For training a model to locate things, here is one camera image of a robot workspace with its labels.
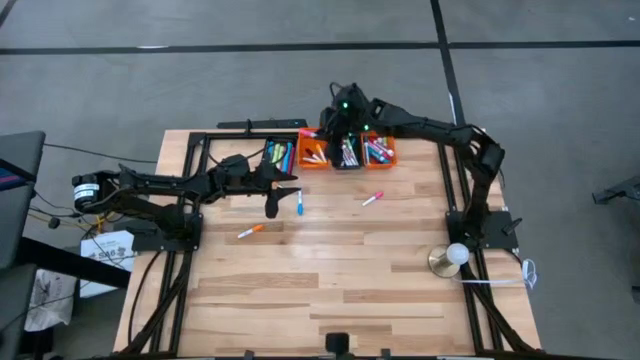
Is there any black floor cable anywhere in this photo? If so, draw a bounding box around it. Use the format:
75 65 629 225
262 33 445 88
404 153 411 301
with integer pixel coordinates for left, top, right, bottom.
43 142 159 165

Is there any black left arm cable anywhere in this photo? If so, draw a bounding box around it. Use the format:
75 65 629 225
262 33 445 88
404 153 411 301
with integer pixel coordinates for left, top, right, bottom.
207 146 267 169

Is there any white lamp cable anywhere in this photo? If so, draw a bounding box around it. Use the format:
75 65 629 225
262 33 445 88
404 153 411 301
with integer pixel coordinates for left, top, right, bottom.
457 257 539 291

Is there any white bulb brass lamp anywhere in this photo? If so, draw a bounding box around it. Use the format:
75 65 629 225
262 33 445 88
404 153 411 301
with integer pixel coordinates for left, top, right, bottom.
427 241 472 279

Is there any orange plastic mesh basket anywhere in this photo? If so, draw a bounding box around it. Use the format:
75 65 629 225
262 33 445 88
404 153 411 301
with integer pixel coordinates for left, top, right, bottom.
297 127 333 170
360 128 399 171

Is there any black power strip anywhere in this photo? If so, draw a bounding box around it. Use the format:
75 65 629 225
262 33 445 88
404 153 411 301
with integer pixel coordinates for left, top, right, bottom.
216 118 310 131

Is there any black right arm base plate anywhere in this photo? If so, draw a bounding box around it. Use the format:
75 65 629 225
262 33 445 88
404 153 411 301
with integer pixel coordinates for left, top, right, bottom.
444 209 521 251

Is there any black beam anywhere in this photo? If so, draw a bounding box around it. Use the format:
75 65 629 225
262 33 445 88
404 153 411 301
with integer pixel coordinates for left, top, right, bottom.
18 236 132 290

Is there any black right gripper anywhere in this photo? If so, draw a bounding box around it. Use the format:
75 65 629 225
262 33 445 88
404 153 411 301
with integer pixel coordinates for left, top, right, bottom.
315 107 376 166

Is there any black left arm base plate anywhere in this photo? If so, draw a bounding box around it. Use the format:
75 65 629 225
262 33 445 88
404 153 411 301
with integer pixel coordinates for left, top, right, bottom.
130 219 202 252

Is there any black chair base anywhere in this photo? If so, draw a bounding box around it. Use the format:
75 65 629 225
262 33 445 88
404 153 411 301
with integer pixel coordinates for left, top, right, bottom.
591 173 640 207

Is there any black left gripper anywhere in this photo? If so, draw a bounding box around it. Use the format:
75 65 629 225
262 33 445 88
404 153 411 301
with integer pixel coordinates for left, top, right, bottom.
212 160 303 220

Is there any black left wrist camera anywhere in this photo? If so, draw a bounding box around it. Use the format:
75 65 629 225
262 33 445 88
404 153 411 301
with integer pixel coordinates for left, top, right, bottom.
219 153 251 177

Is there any black plastic mesh basket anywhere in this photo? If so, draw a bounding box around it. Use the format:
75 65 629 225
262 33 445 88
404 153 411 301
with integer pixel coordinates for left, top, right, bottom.
262 135 299 176
330 128 363 171

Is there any yellow cable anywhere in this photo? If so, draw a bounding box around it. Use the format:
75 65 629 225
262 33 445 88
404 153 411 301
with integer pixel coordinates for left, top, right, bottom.
89 205 124 235

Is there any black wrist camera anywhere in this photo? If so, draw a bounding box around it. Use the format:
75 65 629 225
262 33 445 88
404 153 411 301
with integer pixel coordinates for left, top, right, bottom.
327 82 369 121
219 153 251 177

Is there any orange red marker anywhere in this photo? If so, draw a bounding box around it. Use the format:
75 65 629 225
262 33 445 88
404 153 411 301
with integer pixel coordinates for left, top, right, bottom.
236 224 265 240

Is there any white crumpled cloth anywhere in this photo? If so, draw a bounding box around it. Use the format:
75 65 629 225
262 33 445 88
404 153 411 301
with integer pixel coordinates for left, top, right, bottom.
23 268 77 333

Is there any black aluminium table frame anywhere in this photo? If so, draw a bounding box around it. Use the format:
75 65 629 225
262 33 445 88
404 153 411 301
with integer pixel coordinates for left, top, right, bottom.
112 128 544 360

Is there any pink capped marker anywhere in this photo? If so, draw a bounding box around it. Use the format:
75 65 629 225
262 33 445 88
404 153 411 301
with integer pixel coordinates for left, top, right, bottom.
370 139 396 157

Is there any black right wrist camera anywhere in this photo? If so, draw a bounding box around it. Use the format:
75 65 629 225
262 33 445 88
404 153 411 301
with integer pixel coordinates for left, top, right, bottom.
327 82 369 121

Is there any white printed paper sheet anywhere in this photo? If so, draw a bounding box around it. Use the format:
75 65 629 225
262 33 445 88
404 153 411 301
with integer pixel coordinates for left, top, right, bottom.
79 228 137 300

